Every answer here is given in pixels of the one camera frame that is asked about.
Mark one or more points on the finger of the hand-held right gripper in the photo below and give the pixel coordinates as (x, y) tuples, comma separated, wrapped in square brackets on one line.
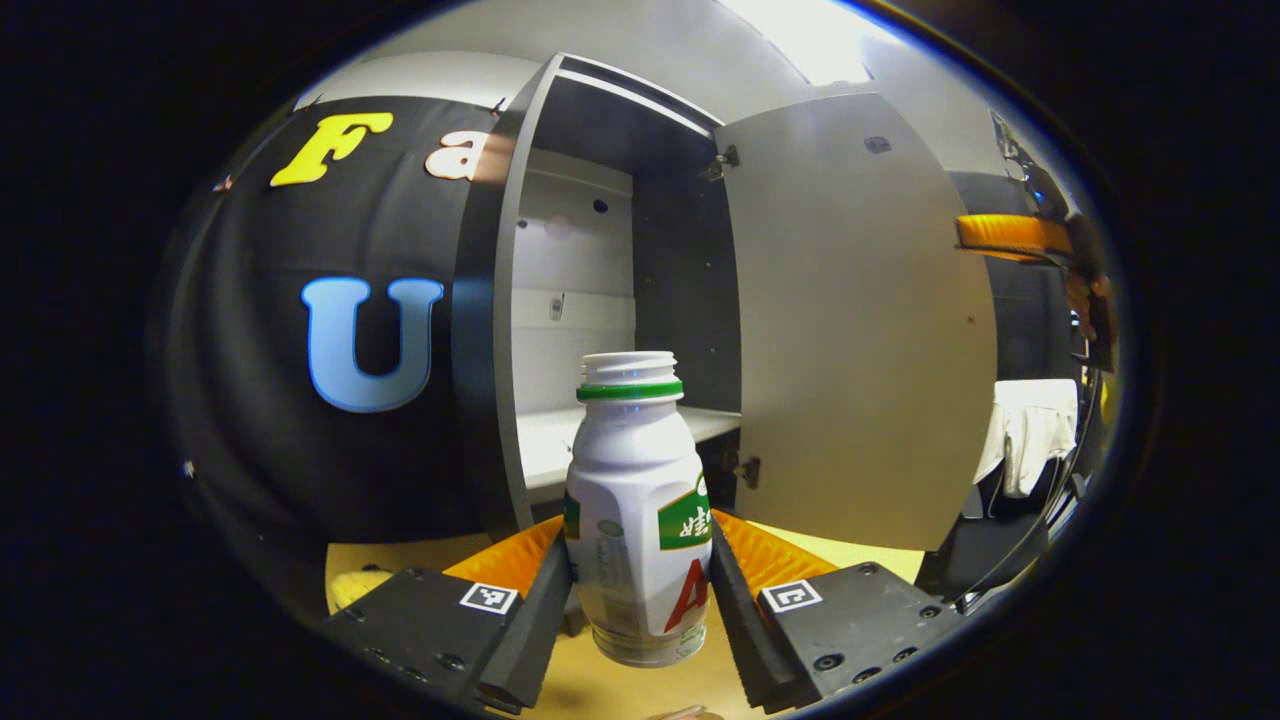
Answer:
[(1010, 235)]

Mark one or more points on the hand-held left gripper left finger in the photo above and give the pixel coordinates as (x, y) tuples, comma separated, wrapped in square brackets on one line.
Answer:
[(530, 640)]

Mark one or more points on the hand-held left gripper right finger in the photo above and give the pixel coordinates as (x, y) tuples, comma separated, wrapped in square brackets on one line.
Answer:
[(745, 640)]

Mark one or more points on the grey cabinet door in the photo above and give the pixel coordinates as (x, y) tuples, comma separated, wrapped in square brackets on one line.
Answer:
[(860, 350)]

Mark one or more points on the dark grey cabinet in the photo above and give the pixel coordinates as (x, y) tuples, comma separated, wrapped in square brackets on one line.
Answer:
[(690, 280)]

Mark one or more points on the metal door hinge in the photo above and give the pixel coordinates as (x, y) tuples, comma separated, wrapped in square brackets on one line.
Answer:
[(745, 468), (722, 162)]

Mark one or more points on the yellow fluffy object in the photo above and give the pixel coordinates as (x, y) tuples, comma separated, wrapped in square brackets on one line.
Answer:
[(355, 588)]

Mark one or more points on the white cloth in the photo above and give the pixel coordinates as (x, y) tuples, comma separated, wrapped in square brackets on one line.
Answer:
[(1030, 430)]

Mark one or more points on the black chair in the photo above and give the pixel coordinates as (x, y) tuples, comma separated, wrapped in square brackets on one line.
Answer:
[(985, 545)]

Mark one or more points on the long ceiling light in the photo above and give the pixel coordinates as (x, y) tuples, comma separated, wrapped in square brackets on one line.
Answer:
[(800, 40)]

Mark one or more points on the black backdrop cloth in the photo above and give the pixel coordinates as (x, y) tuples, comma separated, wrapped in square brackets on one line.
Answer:
[(250, 400)]

